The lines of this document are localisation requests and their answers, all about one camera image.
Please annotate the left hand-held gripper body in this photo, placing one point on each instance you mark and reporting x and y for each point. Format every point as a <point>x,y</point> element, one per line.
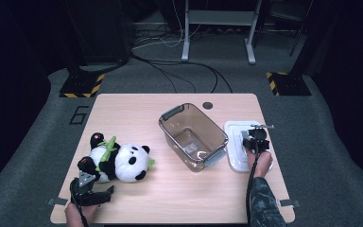
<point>81,194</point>

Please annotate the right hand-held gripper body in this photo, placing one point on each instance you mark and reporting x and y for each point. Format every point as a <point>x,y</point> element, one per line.
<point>260,138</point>

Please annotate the white storage box lid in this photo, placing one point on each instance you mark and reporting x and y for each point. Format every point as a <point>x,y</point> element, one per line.
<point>234,151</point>

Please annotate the panda plush toy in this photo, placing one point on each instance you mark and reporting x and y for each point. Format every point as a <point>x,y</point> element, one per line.
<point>129,164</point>

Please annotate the clear grey plastic storage box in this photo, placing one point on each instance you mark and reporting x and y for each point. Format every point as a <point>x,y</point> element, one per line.
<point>192,135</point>

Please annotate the person's right hand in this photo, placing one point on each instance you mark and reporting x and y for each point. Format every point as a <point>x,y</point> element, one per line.
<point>263,162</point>

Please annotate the person's left hand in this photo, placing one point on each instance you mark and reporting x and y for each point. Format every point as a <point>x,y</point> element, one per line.
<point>77,216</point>

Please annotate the grey tape strip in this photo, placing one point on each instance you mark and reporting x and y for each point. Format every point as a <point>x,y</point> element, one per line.
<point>289,203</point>
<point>57,201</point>

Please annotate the round black table grommet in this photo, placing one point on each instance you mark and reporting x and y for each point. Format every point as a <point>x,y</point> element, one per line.
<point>207,105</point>

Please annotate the black yellow striped stand base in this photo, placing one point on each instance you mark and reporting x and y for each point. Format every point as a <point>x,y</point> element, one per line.
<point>80,85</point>
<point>288,84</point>

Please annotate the dark cabinet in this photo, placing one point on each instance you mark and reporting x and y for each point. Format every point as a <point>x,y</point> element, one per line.
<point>104,31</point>

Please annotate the white metal stand frame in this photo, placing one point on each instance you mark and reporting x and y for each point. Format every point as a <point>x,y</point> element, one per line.
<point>220,17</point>

